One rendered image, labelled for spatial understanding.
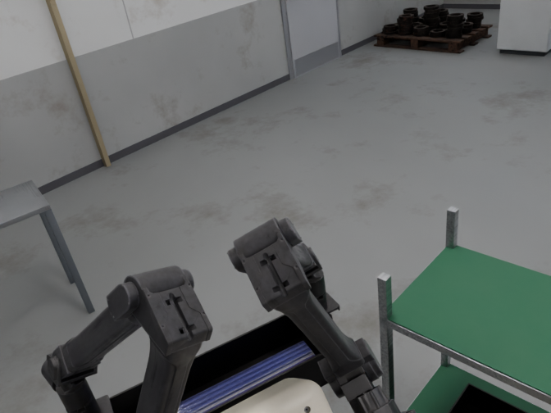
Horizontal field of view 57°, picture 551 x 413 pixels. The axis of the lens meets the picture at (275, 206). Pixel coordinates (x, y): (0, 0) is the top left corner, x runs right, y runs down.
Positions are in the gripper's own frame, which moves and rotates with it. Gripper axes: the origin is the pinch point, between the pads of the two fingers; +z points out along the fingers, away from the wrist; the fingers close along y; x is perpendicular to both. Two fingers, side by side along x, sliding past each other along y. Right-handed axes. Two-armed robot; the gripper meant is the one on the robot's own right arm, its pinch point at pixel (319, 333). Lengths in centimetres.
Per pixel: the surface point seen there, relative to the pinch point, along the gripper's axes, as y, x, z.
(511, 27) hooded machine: -504, -368, 84
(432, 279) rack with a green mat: -49, -12, 16
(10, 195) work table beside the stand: 78, -228, 32
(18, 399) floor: 108, -149, 111
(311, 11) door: -316, -533, 41
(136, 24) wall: -68, -454, -6
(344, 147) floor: -194, -285, 115
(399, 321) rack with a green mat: -28.5, -3.3, 15.3
